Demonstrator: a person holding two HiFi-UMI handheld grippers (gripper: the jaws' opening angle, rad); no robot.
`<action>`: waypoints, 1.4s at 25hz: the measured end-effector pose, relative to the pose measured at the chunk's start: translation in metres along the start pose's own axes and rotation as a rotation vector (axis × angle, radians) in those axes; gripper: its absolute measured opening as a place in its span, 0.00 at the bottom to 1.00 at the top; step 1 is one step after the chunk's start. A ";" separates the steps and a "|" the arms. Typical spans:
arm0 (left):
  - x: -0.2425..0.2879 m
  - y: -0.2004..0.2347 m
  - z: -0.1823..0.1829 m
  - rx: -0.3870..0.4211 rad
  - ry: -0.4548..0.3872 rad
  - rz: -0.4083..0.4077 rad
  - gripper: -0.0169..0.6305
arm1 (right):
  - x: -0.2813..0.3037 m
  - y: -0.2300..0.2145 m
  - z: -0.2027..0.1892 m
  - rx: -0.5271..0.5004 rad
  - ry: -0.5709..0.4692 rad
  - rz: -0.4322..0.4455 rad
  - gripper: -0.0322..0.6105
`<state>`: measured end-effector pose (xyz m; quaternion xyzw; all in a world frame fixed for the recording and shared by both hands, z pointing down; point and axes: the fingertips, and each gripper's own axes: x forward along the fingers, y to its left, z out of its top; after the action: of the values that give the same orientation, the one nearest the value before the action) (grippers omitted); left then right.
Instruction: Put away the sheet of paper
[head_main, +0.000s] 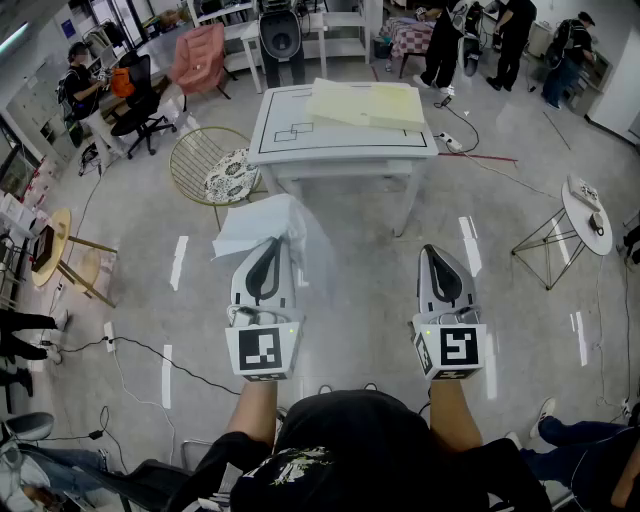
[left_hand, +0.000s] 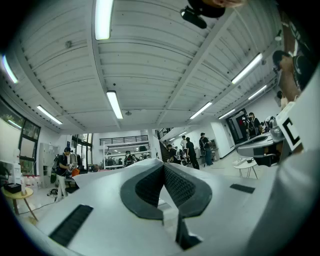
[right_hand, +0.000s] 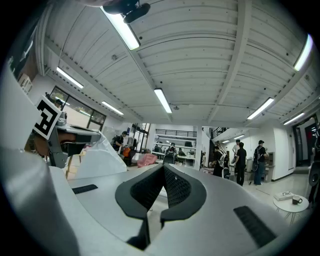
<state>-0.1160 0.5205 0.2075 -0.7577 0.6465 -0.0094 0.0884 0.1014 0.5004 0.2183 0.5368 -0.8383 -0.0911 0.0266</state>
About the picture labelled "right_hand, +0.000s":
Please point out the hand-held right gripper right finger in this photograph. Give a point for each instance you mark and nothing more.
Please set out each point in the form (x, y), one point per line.
(215, 195)

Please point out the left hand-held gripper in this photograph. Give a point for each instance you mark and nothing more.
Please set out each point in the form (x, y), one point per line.
(47, 117)

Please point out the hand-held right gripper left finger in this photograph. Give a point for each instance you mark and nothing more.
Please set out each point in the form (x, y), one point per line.
(105, 215)

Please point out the translucent white plastic bag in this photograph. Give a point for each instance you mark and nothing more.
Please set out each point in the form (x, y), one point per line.
(105, 160)

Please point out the person's left forearm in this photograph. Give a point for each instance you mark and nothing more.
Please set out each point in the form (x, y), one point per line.
(41, 147)

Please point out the person's left hand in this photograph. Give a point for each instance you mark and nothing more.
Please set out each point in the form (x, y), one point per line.
(67, 138)

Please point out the red checkered cloth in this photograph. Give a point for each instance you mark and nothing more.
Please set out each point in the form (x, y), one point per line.
(207, 170)

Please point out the grey black backpack rig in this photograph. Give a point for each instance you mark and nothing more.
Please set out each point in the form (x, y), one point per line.
(224, 160)

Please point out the white ceiling strip light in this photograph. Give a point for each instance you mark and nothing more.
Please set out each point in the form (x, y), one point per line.
(239, 137)
(112, 108)
(225, 141)
(303, 53)
(163, 100)
(260, 108)
(70, 78)
(294, 118)
(122, 28)

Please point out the orange bag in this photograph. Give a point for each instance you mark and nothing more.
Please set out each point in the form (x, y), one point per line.
(126, 152)

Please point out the black railed staircase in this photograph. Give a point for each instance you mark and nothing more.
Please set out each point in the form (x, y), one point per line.
(217, 131)

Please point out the dark mug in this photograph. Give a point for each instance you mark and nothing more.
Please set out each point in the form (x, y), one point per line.
(296, 200)

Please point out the round ceiling fixture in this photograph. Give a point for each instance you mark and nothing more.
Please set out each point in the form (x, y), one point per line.
(176, 108)

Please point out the black double door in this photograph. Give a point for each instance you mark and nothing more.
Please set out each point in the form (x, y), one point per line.
(298, 145)

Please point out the person's black head camera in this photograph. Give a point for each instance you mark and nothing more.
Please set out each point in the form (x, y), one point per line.
(130, 11)

